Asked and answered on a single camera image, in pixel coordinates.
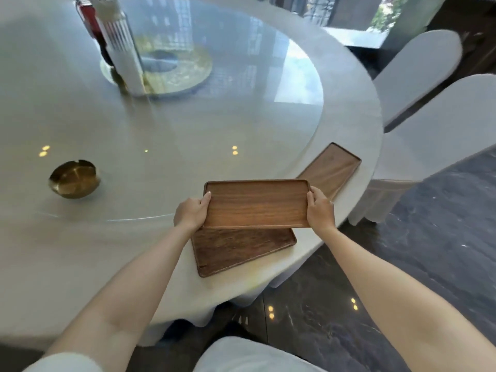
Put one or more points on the white pillar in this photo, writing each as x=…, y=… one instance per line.
x=420, y=15

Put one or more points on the white tablecloth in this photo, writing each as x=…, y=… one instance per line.
x=348, y=100

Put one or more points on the white ribbed bottle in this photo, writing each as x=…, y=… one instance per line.
x=122, y=50

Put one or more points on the person's right thumb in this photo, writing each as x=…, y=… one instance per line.
x=310, y=200

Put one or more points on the window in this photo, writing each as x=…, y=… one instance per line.
x=348, y=9

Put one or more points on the person's left forearm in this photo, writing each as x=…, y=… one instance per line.
x=131, y=282

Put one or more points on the light brown wooden tray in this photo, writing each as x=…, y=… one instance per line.
x=255, y=204

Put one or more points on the red bottle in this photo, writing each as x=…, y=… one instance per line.
x=91, y=23

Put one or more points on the white sleeve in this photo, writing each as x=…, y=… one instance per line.
x=62, y=364

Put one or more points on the person's right hand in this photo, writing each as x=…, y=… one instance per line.
x=322, y=213

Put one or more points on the round glass turntable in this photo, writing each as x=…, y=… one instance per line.
x=174, y=143

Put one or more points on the person's left thumb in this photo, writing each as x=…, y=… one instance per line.
x=205, y=199

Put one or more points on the person's left hand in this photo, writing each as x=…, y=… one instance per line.
x=190, y=213

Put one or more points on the person's right forearm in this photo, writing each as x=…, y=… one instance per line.
x=391, y=298

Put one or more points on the white covered chair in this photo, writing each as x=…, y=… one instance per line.
x=252, y=356
x=416, y=69
x=438, y=131

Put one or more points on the brass ashtray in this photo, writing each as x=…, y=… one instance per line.
x=73, y=180

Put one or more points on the dark brown wooden tray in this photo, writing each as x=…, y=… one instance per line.
x=240, y=249

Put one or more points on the dark wooden cabinet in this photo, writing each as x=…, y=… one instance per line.
x=472, y=30

